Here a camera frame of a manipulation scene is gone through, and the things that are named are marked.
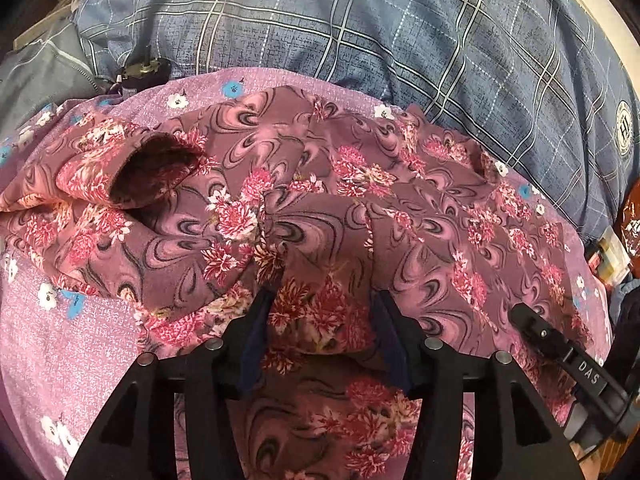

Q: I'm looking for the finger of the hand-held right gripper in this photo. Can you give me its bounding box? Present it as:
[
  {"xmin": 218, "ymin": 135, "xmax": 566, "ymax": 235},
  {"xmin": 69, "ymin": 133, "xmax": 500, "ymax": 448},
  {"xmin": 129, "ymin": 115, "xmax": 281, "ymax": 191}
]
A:
[{"xmin": 507, "ymin": 302, "xmax": 577, "ymax": 362}]

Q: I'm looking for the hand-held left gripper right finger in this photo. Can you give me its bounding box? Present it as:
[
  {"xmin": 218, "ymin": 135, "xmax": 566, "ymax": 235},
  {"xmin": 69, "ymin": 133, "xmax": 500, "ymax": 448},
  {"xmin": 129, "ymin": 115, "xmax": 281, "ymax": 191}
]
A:
[{"xmin": 372, "ymin": 290, "xmax": 586, "ymax": 480}]

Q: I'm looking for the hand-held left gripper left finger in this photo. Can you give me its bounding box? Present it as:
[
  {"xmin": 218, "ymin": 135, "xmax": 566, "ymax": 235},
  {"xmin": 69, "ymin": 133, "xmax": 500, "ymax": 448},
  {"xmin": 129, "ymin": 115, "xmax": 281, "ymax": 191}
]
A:
[{"xmin": 64, "ymin": 287, "xmax": 277, "ymax": 480}]

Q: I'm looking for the pink floral swirl garment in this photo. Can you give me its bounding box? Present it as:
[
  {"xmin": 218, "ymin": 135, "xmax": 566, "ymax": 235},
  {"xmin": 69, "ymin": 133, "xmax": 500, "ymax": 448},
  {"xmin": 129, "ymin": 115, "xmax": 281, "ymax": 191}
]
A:
[{"xmin": 0, "ymin": 85, "xmax": 608, "ymax": 480}]

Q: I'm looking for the small printed box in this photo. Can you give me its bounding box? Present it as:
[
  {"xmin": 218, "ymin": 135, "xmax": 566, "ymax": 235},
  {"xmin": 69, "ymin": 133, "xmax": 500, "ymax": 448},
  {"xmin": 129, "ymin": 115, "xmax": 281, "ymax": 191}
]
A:
[{"xmin": 587, "ymin": 225, "xmax": 632, "ymax": 287}]

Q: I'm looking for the orange-brown packet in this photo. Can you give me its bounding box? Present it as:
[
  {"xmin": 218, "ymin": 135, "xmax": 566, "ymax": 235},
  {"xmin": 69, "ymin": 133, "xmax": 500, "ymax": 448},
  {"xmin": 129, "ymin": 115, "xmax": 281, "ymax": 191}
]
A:
[{"xmin": 617, "ymin": 195, "xmax": 640, "ymax": 275}]

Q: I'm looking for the purple floral blanket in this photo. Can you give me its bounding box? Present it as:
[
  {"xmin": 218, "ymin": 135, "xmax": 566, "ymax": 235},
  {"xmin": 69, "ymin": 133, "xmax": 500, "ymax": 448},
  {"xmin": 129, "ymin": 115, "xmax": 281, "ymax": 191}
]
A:
[{"xmin": 0, "ymin": 67, "xmax": 617, "ymax": 480}]

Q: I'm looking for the small dark metal clip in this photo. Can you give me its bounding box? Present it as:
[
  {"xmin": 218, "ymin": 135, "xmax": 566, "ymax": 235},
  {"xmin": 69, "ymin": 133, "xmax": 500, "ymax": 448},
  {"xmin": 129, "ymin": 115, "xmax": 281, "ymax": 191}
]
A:
[{"xmin": 112, "ymin": 56, "xmax": 174, "ymax": 97}]

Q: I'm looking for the blue plaid quilt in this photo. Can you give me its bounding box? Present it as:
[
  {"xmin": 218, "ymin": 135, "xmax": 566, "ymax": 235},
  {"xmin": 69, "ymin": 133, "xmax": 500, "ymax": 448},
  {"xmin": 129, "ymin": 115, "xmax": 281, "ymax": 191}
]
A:
[{"xmin": 72, "ymin": 0, "xmax": 640, "ymax": 235}]

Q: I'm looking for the grey cloth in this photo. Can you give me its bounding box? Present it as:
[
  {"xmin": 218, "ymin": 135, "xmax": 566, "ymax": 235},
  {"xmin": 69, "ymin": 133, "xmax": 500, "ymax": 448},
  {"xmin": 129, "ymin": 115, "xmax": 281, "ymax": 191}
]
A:
[{"xmin": 0, "ymin": 10, "xmax": 127, "ymax": 137}]

